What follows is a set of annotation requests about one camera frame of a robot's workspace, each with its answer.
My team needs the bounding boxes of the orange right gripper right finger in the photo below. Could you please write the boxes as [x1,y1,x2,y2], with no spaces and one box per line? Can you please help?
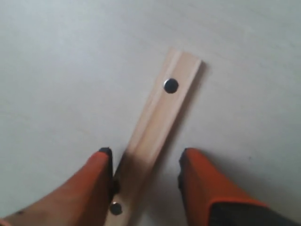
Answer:
[178,148,297,226]

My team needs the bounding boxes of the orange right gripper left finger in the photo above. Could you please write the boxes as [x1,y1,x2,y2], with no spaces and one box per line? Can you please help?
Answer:
[0,147,115,226]

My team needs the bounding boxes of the wooden stick with holes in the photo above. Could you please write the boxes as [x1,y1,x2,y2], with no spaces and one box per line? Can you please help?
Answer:
[104,48,202,226]

